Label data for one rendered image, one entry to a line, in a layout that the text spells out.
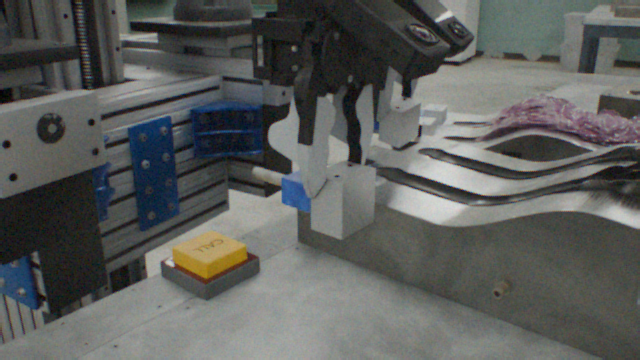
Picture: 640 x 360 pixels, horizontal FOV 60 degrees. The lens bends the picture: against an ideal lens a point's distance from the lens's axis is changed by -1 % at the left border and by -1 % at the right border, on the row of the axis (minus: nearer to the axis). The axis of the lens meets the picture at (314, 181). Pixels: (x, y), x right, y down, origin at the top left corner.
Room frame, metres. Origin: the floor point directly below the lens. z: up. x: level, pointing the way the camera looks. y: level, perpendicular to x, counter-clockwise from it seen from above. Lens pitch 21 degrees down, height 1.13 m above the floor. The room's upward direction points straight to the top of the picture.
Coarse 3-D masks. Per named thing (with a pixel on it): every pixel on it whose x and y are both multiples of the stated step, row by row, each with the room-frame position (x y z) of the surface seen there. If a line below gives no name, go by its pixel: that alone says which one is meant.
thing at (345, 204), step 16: (256, 176) 0.54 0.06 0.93; (272, 176) 0.53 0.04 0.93; (288, 176) 0.50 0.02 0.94; (336, 176) 0.46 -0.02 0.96; (352, 176) 0.46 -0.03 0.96; (368, 176) 0.47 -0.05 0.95; (288, 192) 0.49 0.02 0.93; (304, 192) 0.48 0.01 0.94; (320, 192) 0.46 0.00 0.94; (336, 192) 0.45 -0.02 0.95; (352, 192) 0.46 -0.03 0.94; (368, 192) 0.47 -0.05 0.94; (304, 208) 0.48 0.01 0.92; (320, 208) 0.46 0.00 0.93; (336, 208) 0.45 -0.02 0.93; (352, 208) 0.46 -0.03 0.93; (368, 208) 0.48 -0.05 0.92; (320, 224) 0.46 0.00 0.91; (336, 224) 0.45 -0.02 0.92; (352, 224) 0.46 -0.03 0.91; (368, 224) 0.48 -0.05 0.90
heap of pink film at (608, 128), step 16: (544, 96) 0.97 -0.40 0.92; (512, 112) 0.97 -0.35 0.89; (528, 112) 0.88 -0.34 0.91; (544, 112) 0.85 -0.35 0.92; (560, 112) 0.85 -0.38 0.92; (576, 112) 0.92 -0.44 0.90; (608, 112) 0.91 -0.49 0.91; (512, 128) 0.87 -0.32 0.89; (560, 128) 0.83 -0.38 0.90; (576, 128) 0.83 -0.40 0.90; (592, 128) 0.88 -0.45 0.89; (608, 128) 0.85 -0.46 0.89; (624, 128) 0.83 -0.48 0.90; (608, 144) 0.81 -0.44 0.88; (624, 144) 0.82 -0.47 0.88
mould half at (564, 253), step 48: (432, 144) 0.78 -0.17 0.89; (384, 192) 0.60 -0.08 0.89; (480, 192) 0.61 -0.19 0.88; (576, 192) 0.49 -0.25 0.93; (336, 240) 0.61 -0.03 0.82; (384, 240) 0.56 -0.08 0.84; (432, 240) 0.53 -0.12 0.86; (480, 240) 0.49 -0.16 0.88; (528, 240) 0.46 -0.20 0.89; (576, 240) 0.44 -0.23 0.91; (624, 240) 0.41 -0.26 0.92; (432, 288) 0.52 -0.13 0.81; (480, 288) 0.49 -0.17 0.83; (528, 288) 0.46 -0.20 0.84; (576, 288) 0.43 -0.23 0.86; (624, 288) 0.41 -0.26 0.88; (576, 336) 0.43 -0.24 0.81; (624, 336) 0.40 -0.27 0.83
